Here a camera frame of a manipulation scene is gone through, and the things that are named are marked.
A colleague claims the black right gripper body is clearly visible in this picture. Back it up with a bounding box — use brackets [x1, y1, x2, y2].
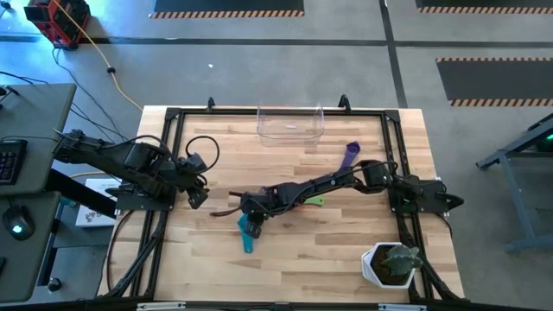
[238, 187, 280, 218]

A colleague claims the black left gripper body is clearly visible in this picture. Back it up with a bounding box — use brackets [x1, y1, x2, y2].
[175, 151, 209, 191]

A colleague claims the teal measuring cup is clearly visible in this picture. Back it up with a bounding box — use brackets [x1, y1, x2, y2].
[236, 214, 256, 254]

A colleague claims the purple measuring cup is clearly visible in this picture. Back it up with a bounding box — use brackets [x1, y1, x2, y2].
[340, 141, 362, 170]

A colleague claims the clear plastic basket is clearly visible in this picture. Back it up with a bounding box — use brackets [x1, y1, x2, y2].
[256, 102, 326, 147]

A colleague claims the white printed paper sheet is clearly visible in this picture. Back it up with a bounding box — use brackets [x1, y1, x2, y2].
[75, 177, 122, 229]

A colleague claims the black desk support beam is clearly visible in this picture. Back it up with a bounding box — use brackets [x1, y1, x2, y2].
[45, 168, 118, 219]

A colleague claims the white angular plant pot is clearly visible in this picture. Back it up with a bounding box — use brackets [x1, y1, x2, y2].
[360, 241, 423, 289]

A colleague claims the green cactus plant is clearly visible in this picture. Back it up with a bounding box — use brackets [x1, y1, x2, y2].
[380, 244, 423, 277]

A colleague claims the grey desk top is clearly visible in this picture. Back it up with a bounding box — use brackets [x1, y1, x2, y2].
[0, 83, 78, 198]
[0, 191, 61, 303]

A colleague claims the black hazard-striped floor mat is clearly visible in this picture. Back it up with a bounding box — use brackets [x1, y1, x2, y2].
[149, 0, 306, 19]
[415, 0, 553, 14]
[435, 56, 553, 108]

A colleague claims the black keyboard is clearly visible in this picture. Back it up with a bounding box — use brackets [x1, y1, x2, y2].
[0, 138, 29, 186]

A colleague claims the black computer mouse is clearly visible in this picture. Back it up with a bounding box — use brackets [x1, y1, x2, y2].
[2, 205, 35, 242]

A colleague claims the red black equipment case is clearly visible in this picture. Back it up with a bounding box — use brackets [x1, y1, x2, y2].
[23, 0, 92, 49]

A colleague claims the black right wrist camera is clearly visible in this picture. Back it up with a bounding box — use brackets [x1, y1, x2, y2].
[245, 218, 264, 239]

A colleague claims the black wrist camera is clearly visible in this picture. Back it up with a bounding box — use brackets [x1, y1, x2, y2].
[188, 186, 211, 211]
[245, 218, 264, 239]

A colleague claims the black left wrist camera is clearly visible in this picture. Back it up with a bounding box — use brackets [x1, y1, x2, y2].
[188, 186, 211, 211]

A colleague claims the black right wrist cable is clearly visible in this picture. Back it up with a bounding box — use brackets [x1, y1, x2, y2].
[209, 189, 245, 218]

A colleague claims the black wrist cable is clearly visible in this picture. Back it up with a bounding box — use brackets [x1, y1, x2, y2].
[209, 189, 245, 218]
[184, 135, 221, 175]

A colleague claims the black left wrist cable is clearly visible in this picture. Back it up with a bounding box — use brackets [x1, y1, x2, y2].
[184, 135, 221, 175]

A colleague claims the black aluminium table frame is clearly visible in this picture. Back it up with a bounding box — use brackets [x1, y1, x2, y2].
[103, 95, 466, 303]

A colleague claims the yellow extension cable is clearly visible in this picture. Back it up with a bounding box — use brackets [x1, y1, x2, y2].
[51, 0, 143, 112]

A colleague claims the black floor cable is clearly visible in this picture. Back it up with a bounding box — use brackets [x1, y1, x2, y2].
[50, 46, 136, 148]

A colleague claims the silver metal bracket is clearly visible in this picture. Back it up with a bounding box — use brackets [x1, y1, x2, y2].
[378, 303, 427, 311]
[137, 301, 187, 311]

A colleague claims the grey metal table frame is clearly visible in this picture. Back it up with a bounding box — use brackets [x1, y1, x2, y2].
[474, 112, 553, 254]

